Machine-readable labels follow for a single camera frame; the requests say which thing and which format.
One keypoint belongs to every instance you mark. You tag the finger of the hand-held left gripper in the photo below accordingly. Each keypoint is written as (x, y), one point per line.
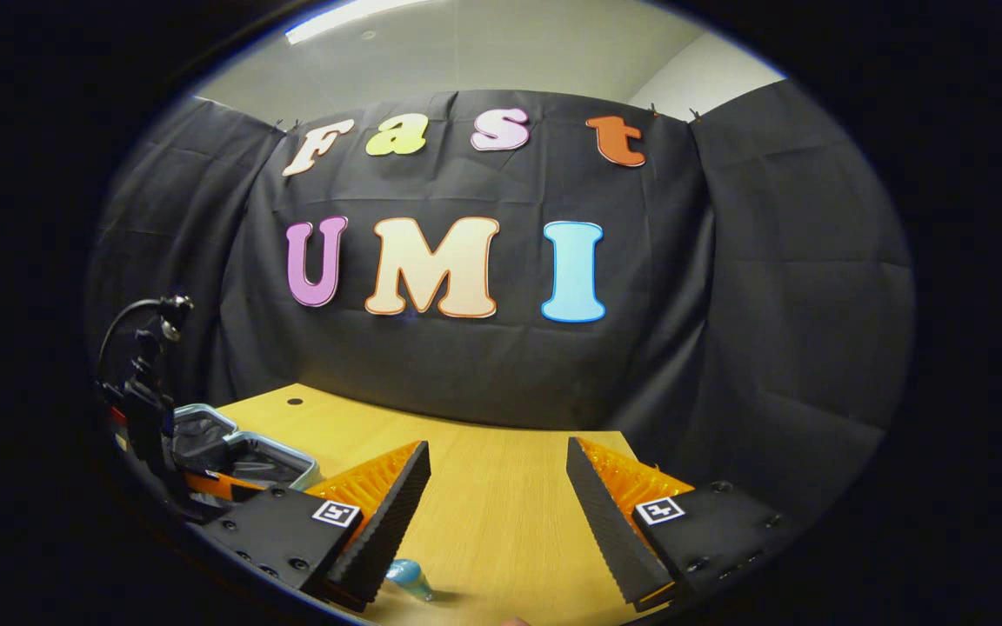
(223, 485)

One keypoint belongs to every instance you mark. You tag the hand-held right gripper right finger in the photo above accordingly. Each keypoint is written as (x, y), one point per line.
(605, 530)

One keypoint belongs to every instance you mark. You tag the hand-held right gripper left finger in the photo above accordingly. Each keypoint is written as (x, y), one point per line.
(392, 513)

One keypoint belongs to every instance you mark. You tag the light blue small suitcase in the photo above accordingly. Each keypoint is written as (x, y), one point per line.
(262, 456)

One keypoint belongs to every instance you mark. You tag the black backdrop cloth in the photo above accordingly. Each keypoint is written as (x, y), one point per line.
(501, 365)

